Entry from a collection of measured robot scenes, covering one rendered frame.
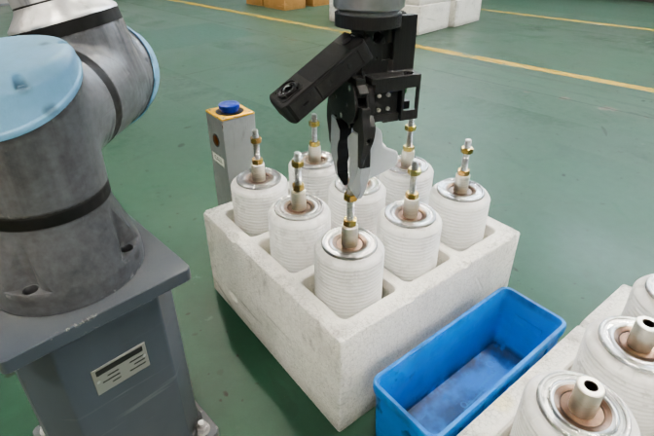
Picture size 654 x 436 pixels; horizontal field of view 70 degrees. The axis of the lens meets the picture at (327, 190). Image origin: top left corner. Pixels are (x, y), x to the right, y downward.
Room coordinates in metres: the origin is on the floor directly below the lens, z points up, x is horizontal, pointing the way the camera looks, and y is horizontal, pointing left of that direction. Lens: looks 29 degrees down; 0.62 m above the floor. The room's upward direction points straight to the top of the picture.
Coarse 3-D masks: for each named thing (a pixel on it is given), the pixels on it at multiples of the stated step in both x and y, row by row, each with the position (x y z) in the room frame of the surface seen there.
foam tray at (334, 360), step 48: (288, 192) 0.80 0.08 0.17; (240, 240) 0.62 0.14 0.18; (240, 288) 0.62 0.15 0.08; (288, 288) 0.51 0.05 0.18; (384, 288) 0.53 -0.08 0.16; (432, 288) 0.51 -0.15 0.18; (480, 288) 0.59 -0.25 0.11; (288, 336) 0.50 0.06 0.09; (336, 336) 0.42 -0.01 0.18; (384, 336) 0.46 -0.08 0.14; (336, 384) 0.42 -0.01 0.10
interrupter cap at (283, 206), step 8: (280, 200) 0.63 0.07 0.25; (288, 200) 0.63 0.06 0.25; (312, 200) 0.63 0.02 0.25; (320, 200) 0.62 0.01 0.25; (280, 208) 0.60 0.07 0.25; (288, 208) 0.61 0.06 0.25; (312, 208) 0.60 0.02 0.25; (320, 208) 0.60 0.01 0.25; (280, 216) 0.58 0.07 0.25; (288, 216) 0.58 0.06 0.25; (296, 216) 0.58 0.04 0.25; (304, 216) 0.58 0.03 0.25; (312, 216) 0.58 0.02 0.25
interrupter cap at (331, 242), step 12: (336, 228) 0.55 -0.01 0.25; (360, 228) 0.55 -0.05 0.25; (324, 240) 0.52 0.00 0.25; (336, 240) 0.52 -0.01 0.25; (360, 240) 0.52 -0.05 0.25; (372, 240) 0.52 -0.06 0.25; (336, 252) 0.49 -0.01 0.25; (348, 252) 0.49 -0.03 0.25; (360, 252) 0.49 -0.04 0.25; (372, 252) 0.49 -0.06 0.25
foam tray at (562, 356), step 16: (624, 288) 0.51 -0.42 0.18; (608, 304) 0.48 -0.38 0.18; (624, 304) 0.48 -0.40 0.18; (592, 320) 0.45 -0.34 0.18; (576, 336) 0.42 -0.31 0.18; (560, 352) 0.39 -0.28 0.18; (576, 352) 0.39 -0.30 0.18; (544, 368) 0.37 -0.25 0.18; (560, 368) 0.37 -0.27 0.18; (512, 384) 0.35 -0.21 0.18; (496, 400) 0.33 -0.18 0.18; (512, 400) 0.33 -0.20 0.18; (480, 416) 0.31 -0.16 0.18; (496, 416) 0.31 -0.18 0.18; (512, 416) 0.31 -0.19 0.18; (464, 432) 0.29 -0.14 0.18; (480, 432) 0.29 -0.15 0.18; (496, 432) 0.29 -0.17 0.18
